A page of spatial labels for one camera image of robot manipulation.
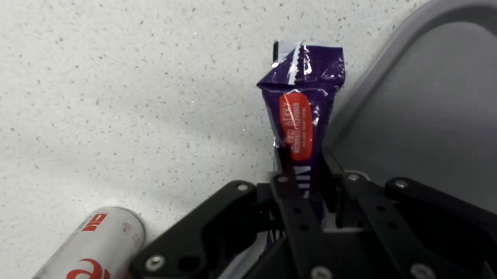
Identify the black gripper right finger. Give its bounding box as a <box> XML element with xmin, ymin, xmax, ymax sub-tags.
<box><xmin>315</xmin><ymin>147</ymin><xmax>497</xmax><ymax>279</ymax></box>

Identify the white red drink can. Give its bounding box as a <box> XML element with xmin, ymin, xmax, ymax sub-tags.
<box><xmin>31</xmin><ymin>204</ymin><xmax>148</xmax><ymax>279</ymax></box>

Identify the purple protein candy bar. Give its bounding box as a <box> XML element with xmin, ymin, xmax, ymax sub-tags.
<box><xmin>256</xmin><ymin>39</ymin><xmax>348</xmax><ymax>249</ymax></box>

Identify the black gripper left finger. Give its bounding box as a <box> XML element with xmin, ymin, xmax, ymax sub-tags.
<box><xmin>127</xmin><ymin>138</ymin><xmax>340</xmax><ymax>279</ymax></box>

